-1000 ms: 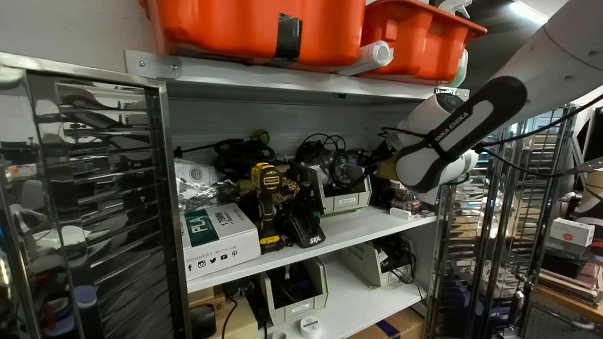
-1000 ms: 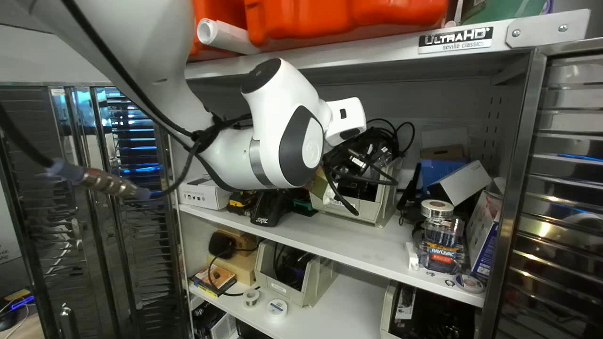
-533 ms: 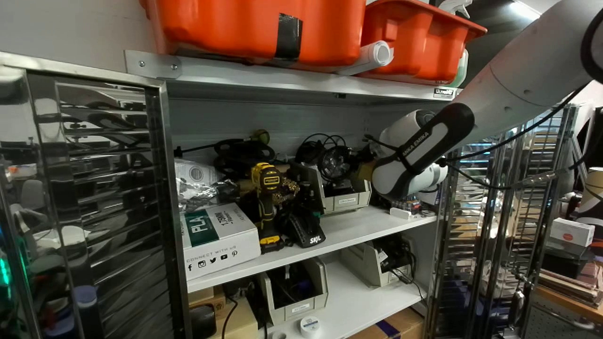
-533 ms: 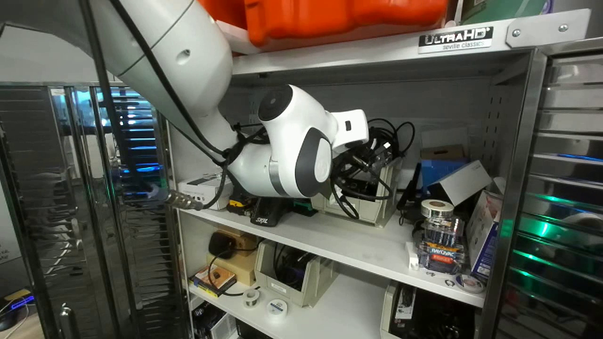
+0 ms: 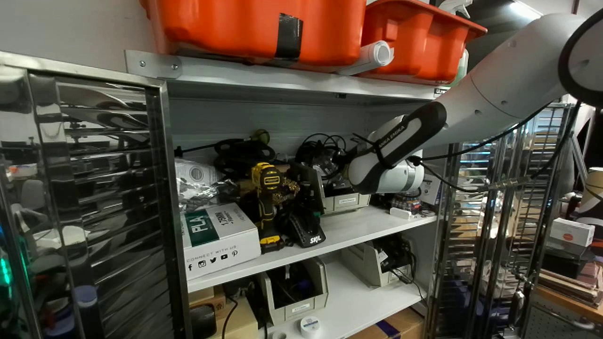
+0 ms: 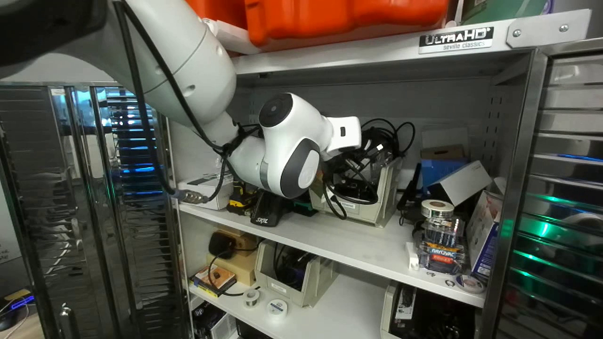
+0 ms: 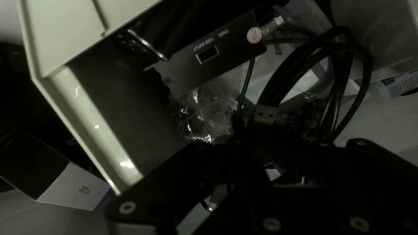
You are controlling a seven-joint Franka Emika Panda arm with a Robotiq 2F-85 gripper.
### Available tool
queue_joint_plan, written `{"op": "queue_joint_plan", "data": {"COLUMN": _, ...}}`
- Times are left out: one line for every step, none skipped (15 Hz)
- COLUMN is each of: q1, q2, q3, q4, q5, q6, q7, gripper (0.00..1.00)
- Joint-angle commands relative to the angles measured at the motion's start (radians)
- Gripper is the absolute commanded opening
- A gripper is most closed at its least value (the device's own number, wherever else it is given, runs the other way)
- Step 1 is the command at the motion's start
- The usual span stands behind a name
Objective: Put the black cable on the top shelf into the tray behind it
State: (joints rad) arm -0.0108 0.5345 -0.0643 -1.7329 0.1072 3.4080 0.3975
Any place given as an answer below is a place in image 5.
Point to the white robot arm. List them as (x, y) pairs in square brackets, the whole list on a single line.
[(501, 82)]

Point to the white metal shelf unit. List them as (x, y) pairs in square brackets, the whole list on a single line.
[(358, 229)]

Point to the black battery charger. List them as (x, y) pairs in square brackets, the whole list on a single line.
[(307, 229)]

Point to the black power tool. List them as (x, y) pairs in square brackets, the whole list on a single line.
[(241, 151)]

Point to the clear plastic bag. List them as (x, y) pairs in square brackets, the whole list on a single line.
[(194, 185)]

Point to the white box with green label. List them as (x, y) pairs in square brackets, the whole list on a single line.
[(219, 242)]

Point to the white box device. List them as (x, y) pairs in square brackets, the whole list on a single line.
[(369, 264)]

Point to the white storage bin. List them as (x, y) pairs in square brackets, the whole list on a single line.
[(294, 293)]

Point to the white plastic tube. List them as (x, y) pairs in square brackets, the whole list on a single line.
[(369, 57)]

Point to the white tape roll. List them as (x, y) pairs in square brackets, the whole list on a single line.
[(309, 325)]

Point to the large orange plastic bin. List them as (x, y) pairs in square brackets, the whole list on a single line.
[(237, 25)]

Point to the light wooden block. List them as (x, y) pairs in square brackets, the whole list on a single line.
[(241, 323)]

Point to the small orange plastic bin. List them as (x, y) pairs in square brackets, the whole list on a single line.
[(414, 38)]

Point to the cardboard box with blue tape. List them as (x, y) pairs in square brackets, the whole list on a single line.
[(392, 327)]

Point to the white box with red logo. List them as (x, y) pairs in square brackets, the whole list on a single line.
[(571, 234)]

